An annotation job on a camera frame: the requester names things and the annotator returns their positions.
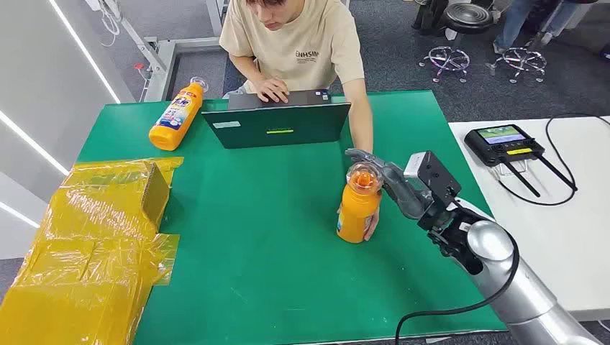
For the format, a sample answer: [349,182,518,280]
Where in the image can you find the person's right hand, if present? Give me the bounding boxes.
[251,77,290,104]

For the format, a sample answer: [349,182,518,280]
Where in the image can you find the person's left hand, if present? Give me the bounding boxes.
[363,206,381,242]

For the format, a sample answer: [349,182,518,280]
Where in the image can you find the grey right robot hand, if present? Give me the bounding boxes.
[345,148,433,221]

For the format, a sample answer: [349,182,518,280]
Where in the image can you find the orange bottle with clear cap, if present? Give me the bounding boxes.
[336,162,383,244]
[148,76,209,152]

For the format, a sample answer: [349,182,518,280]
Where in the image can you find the dark green laptop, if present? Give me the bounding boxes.
[201,89,352,150]

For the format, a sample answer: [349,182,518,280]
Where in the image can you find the person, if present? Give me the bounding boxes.
[493,0,592,54]
[219,0,366,99]

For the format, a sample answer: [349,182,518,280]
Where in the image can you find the green table mat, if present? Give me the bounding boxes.
[76,90,507,345]

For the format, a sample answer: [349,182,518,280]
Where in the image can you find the black remote controller with screen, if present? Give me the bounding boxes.
[464,124,578,198]

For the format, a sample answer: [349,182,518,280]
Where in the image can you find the chrome stool base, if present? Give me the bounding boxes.
[486,28,549,84]

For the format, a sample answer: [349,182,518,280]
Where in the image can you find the black stool with chrome base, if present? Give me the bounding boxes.
[419,2,495,84]

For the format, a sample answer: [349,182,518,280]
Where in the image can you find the yellow wrapped cardboard box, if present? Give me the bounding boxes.
[0,157,184,345]

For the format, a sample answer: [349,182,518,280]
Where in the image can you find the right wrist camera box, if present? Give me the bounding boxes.
[403,151,463,206]

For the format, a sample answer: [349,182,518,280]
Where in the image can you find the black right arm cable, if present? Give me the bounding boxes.
[394,228,520,345]

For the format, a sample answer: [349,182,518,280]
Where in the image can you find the grey metal frame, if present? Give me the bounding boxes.
[86,0,229,104]

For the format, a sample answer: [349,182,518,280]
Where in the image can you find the black controller cable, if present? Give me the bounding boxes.
[498,114,610,207]

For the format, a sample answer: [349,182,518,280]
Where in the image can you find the white cables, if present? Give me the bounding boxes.
[97,0,122,49]

